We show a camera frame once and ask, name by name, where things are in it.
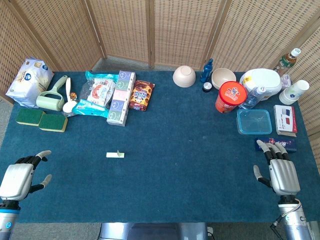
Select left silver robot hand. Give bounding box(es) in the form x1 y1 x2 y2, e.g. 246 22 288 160
0 149 53 202

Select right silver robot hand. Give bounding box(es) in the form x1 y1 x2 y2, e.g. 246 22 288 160
253 139 301 197

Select small pale green stick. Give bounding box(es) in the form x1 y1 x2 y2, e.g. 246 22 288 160
105 151 125 159

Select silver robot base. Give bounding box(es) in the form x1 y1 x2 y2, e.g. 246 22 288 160
98 222 213 240

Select dark blue patterned box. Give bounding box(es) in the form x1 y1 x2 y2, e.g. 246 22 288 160
254 136 298 153

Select white red card box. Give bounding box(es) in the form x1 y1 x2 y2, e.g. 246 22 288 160
273 104 299 138

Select clear container blue lid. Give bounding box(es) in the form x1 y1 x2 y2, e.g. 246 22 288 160
236 108 273 136

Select green yellow sponge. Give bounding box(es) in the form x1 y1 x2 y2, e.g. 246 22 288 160
15 107 47 127
38 113 69 133

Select stacked paper cups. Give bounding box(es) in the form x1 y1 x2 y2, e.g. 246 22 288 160
278 79 310 105

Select clear water bottle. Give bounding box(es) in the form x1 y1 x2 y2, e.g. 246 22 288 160
238 86 266 110

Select pale green lint roller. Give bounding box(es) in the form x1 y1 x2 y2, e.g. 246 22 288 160
35 75 69 112

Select white spoon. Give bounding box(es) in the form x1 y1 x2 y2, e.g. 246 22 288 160
62 77 78 113

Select small purple pack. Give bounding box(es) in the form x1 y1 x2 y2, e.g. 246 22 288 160
280 74 293 91

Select white food bag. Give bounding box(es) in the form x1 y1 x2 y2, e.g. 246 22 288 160
5 57 55 109

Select red lidded can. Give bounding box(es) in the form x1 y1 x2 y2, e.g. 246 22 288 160
215 80 248 114

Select white plastic jug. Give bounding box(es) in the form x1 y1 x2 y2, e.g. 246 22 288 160
239 68 283 102

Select blue carpet table mat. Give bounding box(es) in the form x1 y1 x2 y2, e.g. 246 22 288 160
0 71 320 224

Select green tea bottle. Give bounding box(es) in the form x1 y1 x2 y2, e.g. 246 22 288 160
273 47 302 76

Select beige upright bowl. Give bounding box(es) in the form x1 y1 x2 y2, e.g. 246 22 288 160
211 67 237 91

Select teal clear snack bag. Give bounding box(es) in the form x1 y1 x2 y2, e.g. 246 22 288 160
71 70 120 119

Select blue spray bottle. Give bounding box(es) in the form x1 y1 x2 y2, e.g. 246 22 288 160
199 58 214 84

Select pastel tissue pack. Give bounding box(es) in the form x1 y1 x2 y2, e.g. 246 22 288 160
106 70 137 128

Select beige bowl upside down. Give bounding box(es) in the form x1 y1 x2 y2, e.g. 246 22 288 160
172 65 197 88

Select brown cookie pack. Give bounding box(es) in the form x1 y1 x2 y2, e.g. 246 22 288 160
128 79 156 112

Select woven wooden folding screen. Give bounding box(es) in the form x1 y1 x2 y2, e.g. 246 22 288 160
0 0 320 137

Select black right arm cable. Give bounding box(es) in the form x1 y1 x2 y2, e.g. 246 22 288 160
269 198 303 229

